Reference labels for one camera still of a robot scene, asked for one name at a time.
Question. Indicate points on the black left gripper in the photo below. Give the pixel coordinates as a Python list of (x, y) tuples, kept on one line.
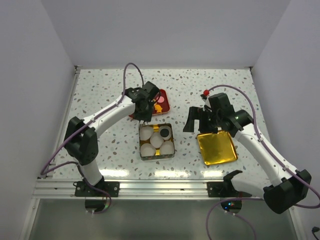
[(140, 117)]

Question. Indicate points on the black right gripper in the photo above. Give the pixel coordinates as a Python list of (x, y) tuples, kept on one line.
[(194, 113)]

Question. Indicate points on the pink round cookie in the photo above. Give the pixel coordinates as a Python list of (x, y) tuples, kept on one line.
[(161, 100)]

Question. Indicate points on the black round cookie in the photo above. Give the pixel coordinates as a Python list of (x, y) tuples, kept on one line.
[(164, 132)]

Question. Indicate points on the green square cookie tin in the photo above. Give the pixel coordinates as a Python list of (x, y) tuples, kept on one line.
[(157, 155)]

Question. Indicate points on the metal tongs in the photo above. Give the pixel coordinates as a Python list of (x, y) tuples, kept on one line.
[(144, 122)]

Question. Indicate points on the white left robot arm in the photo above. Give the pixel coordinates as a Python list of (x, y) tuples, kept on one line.
[(81, 138)]

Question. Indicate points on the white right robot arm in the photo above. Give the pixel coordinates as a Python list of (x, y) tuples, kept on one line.
[(288, 184)]

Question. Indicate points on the red tray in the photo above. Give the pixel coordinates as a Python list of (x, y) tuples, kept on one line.
[(165, 108)]

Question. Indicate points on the white paper cup top-left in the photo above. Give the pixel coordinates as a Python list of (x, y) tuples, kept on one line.
[(145, 133)]

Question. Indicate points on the white paper cup top-right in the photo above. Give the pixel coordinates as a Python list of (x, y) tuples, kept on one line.
[(170, 129)]

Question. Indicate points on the gold tin lid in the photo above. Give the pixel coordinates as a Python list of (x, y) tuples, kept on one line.
[(217, 148)]

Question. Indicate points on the white paper cup centre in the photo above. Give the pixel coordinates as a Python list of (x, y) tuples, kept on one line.
[(156, 140)]

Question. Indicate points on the white paper cup bottom-left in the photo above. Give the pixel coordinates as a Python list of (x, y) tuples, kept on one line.
[(147, 150)]

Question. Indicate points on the white paper cup bottom-right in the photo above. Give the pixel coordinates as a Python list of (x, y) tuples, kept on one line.
[(167, 148)]

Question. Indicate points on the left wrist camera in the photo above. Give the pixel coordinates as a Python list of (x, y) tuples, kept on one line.
[(151, 90)]

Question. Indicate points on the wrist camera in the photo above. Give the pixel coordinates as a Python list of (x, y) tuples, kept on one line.
[(151, 90), (216, 101)]

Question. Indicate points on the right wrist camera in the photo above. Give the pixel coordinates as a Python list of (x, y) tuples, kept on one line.
[(216, 101)]

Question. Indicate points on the black right base bracket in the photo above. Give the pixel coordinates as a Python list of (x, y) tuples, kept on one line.
[(222, 189)]

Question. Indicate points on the black base bracket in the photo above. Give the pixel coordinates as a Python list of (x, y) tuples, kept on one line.
[(112, 188), (222, 189)]

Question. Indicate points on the black left base bracket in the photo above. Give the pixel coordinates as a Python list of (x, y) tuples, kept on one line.
[(112, 188)]

